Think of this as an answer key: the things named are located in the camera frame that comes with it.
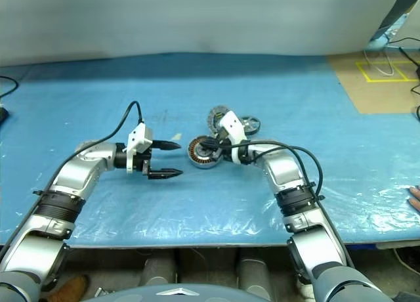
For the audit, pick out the brown shoe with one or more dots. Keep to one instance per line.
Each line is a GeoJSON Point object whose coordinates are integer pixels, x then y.
{"type": "Point", "coordinates": [72, 287]}

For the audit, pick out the small pale tape scrap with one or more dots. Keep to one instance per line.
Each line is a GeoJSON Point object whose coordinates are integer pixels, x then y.
{"type": "Point", "coordinates": [177, 137]}

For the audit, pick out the round toothed motor lid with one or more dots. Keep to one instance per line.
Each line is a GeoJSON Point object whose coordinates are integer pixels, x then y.
{"type": "Point", "coordinates": [215, 113]}

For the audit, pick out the round silver motor housing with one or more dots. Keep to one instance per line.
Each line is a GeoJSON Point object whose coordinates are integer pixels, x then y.
{"type": "Point", "coordinates": [197, 159]}

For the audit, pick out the person's bare hand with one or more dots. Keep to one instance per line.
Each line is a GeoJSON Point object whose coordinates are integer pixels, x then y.
{"type": "Point", "coordinates": [416, 200]}

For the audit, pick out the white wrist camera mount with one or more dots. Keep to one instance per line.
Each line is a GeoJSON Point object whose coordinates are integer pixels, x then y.
{"type": "Point", "coordinates": [139, 138]}
{"type": "Point", "coordinates": [233, 124]}

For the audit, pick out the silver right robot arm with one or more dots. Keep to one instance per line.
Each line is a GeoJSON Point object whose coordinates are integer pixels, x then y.
{"type": "Point", "coordinates": [285, 170]}

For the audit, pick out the blue plastic table cover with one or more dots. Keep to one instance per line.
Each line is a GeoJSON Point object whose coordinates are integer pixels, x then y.
{"type": "Point", "coordinates": [164, 210]}

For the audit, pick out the yellow tape outline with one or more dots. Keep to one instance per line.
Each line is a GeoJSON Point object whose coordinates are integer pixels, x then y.
{"type": "Point", "coordinates": [363, 72]}

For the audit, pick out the small silver metal clamp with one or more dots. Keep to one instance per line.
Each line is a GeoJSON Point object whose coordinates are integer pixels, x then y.
{"type": "Point", "coordinates": [102, 291]}

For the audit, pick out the brown cardboard sheet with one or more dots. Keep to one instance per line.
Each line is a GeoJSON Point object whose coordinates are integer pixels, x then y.
{"type": "Point", "coordinates": [361, 95]}

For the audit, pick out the grey rounded cylinder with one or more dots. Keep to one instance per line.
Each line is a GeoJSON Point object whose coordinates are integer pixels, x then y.
{"type": "Point", "coordinates": [254, 274]}
{"type": "Point", "coordinates": [159, 269]}

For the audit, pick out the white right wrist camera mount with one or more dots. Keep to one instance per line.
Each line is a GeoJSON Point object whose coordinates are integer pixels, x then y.
{"type": "Point", "coordinates": [233, 124]}

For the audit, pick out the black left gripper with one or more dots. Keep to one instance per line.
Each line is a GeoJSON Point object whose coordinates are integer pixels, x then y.
{"type": "Point", "coordinates": [143, 159]}

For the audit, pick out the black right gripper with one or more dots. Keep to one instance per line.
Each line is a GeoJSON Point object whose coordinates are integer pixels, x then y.
{"type": "Point", "coordinates": [224, 142]}

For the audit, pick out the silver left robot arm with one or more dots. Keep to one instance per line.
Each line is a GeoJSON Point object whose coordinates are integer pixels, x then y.
{"type": "Point", "coordinates": [75, 170]}

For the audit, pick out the grey stand with blue foot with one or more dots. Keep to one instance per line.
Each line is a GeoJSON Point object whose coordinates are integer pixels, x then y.
{"type": "Point", "coordinates": [392, 18]}

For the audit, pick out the silver spoked rotor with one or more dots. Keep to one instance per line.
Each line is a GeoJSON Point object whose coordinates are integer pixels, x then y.
{"type": "Point", "coordinates": [251, 131]}

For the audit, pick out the grey robot torso silver emblem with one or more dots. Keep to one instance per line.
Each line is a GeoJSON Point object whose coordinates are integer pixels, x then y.
{"type": "Point", "coordinates": [177, 296]}

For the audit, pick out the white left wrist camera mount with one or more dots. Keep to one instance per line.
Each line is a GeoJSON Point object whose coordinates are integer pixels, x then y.
{"type": "Point", "coordinates": [139, 138]}

